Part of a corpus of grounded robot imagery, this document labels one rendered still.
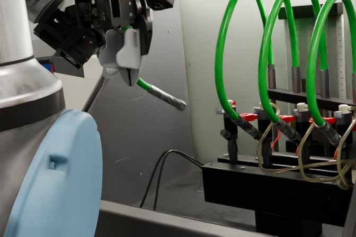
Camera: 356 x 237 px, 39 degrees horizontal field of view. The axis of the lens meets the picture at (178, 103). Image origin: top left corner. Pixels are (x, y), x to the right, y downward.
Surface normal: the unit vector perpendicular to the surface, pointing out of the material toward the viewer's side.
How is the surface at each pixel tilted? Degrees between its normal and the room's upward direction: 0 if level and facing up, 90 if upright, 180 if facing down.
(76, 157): 98
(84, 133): 97
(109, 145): 90
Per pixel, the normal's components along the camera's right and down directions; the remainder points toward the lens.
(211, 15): -0.59, 0.21
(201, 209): -0.10, -0.98
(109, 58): 0.75, 0.00
